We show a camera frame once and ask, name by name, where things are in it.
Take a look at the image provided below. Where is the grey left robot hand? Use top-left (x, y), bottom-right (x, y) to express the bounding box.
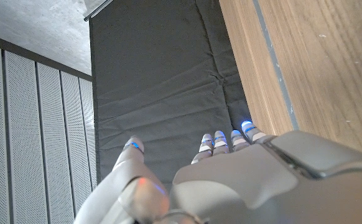
top-left (73, 119), bottom-right (362, 224)

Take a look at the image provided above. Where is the wooden table panel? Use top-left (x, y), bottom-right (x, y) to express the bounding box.
top-left (251, 0), bottom-right (300, 131)

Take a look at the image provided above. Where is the black backdrop cloth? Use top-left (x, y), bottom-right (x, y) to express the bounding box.
top-left (89, 0), bottom-right (252, 184)

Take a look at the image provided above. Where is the black backdrop stand pole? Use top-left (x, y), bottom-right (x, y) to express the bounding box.
top-left (83, 0), bottom-right (113, 22)

